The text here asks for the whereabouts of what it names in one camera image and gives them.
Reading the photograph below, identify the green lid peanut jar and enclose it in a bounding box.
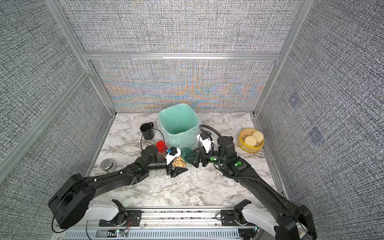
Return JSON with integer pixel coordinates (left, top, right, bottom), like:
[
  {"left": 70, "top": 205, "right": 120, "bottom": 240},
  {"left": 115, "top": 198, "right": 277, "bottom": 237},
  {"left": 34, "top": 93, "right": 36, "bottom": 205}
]
[{"left": 172, "top": 157, "right": 187, "bottom": 168}]

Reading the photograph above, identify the green jar lid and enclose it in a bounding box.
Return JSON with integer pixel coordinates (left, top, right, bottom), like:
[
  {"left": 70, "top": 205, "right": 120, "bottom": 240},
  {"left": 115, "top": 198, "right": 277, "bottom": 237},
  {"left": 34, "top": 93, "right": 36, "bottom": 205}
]
[{"left": 181, "top": 148, "right": 194, "bottom": 160}]

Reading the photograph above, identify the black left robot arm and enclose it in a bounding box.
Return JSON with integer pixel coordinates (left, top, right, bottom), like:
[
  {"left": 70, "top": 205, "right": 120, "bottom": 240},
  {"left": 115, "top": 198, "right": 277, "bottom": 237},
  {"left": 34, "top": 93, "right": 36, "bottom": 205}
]
[{"left": 48, "top": 146, "right": 188, "bottom": 231}]

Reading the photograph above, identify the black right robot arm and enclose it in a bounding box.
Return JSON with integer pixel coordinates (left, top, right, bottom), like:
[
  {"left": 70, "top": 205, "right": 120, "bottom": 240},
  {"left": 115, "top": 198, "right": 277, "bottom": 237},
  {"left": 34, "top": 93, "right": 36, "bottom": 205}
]
[{"left": 182, "top": 136, "right": 317, "bottom": 240}]

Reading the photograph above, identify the red lid peanut jar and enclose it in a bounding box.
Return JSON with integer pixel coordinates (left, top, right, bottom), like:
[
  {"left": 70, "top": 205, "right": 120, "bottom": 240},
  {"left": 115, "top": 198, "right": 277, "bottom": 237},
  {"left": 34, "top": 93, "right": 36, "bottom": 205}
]
[{"left": 156, "top": 141, "right": 168, "bottom": 154}]

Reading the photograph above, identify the green trash bin with liner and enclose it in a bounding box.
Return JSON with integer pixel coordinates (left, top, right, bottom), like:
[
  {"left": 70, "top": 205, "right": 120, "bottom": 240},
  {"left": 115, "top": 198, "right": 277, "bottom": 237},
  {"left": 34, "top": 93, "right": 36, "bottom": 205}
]
[{"left": 158, "top": 104, "right": 200, "bottom": 149}]

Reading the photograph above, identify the pale round bun, front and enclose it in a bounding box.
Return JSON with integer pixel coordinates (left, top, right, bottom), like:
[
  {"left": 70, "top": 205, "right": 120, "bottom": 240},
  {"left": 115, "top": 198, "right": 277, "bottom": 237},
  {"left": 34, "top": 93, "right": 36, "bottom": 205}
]
[{"left": 244, "top": 136, "right": 258, "bottom": 147}]

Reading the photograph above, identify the pale round bun, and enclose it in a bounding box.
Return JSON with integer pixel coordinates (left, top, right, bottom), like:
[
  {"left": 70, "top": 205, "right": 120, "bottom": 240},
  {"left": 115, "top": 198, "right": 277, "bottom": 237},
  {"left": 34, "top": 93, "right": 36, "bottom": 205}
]
[
  {"left": 252, "top": 131, "right": 264, "bottom": 143},
  {"left": 244, "top": 136, "right": 258, "bottom": 147}
]

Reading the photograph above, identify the yellow bamboo steamer basket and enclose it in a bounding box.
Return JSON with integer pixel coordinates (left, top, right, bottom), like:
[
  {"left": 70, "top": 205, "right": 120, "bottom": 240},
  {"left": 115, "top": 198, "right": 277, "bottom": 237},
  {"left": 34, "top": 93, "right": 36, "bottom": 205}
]
[{"left": 237, "top": 128, "right": 265, "bottom": 153}]

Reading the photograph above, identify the black mug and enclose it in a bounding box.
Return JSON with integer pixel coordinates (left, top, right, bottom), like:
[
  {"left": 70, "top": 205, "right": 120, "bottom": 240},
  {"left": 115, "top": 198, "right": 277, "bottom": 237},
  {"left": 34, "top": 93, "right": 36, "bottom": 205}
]
[{"left": 140, "top": 122, "right": 155, "bottom": 141}]

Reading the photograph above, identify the pale round bun, rear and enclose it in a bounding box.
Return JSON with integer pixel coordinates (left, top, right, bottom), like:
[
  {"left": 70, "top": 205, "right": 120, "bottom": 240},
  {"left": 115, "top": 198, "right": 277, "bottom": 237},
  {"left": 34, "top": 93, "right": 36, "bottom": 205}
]
[{"left": 252, "top": 131, "right": 264, "bottom": 143}]

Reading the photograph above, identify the small silver lid jar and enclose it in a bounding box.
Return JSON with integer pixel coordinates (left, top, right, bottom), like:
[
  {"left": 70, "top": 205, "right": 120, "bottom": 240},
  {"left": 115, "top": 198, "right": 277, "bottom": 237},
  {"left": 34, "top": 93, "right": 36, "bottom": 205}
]
[{"left": 100, "top": 159, "right": 116, "bottom": 173}]

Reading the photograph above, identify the aluminium front rail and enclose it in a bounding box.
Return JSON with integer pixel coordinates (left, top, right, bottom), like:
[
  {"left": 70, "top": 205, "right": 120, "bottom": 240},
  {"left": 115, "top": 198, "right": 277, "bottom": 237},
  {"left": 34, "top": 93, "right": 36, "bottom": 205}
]
[{"left": 53, "top": 206, "right": 289, "bottom": 240}]

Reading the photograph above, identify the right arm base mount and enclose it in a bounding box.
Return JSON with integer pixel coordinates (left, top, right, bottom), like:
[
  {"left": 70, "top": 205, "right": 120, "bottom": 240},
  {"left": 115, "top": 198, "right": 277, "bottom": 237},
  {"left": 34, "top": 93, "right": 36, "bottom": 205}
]
[{"left": 220, "top": 210, "right": 249, "bottom": 226}]

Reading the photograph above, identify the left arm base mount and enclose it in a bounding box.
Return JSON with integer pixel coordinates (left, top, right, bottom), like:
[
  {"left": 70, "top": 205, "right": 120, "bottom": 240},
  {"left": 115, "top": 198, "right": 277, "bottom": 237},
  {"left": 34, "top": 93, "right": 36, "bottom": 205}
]
[{"left": 99, "top": 210, "right": 143, "bottom": 227}]

